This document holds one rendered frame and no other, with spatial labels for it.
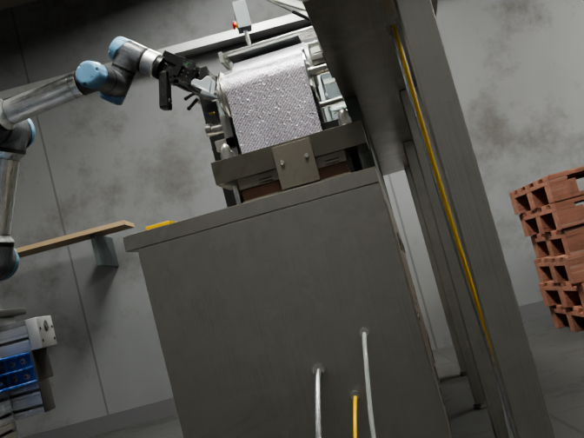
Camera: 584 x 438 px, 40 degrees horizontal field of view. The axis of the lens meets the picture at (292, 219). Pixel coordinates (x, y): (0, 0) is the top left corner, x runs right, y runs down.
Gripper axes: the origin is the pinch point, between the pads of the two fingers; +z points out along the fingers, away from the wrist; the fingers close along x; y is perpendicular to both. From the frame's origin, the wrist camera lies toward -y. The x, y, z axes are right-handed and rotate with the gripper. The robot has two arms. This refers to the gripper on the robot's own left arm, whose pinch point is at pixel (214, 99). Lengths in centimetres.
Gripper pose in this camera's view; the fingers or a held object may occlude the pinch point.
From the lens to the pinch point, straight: 240.8
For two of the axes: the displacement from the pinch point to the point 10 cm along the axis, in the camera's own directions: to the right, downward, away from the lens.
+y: 4.2, -9.1, -0.2
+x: 1.5, 0.5, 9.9
